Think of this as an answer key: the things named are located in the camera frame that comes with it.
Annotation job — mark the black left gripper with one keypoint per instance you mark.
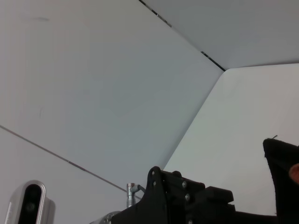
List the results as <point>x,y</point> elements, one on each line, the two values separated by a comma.
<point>144,210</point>

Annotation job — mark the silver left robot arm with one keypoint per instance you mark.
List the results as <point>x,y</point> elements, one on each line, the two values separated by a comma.
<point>106,219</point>

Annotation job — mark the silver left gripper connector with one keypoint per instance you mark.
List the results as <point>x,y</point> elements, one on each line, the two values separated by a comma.
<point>130,194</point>

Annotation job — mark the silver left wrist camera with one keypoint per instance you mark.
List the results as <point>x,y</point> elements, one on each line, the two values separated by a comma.
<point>32,205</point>

